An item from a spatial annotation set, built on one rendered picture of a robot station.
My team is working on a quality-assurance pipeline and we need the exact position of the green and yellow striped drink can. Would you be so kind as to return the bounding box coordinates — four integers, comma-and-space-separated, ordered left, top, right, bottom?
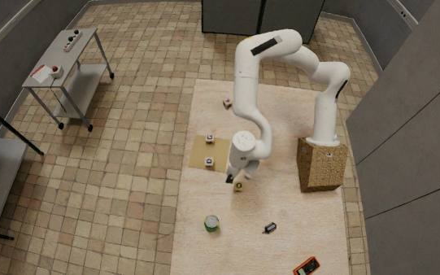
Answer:
204, 215, 219, 232

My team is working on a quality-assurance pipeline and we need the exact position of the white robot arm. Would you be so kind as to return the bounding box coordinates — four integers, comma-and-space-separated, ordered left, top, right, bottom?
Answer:
229, 29, 351, 180

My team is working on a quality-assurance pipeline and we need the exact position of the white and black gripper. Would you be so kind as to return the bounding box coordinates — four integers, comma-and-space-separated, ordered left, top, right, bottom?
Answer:
226, 163, 240, 184

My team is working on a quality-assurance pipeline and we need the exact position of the tan flat mat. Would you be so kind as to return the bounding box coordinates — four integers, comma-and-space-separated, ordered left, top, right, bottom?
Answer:
188, 134, 230, 172

